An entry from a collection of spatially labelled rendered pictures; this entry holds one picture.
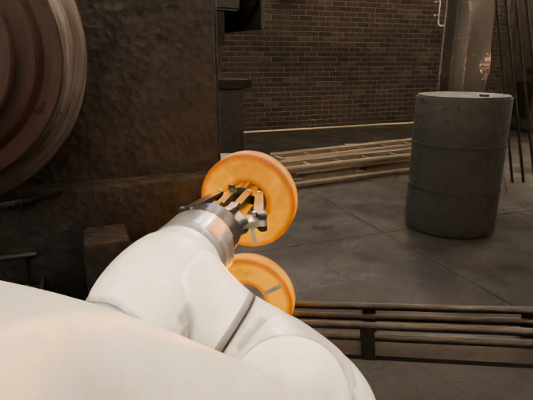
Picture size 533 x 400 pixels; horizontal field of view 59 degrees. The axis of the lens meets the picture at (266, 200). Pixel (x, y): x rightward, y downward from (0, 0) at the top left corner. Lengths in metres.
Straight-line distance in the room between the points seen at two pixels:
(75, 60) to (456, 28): 4.34
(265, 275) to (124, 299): 0.41
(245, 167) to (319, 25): 7.09
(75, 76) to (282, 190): 0.36
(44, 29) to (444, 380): 1.64
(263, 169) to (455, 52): 4.23
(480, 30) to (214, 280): 4.36
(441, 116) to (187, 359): 2.93
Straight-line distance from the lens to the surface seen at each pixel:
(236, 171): 0.74
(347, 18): 8.03
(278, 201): 0.73
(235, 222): 0.59
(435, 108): 3.08
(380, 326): 0.77
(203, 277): 0.44
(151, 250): 0.44
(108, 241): 0.86
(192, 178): 0.95
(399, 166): 4.89
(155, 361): 0.17
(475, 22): 4.64
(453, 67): 4.88
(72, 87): 0.80
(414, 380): 1.87
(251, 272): 0.78
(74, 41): 0.80
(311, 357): 0.41
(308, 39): 7.69
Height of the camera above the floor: 1.10
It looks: 17 degrees down
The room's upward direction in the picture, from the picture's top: straight up
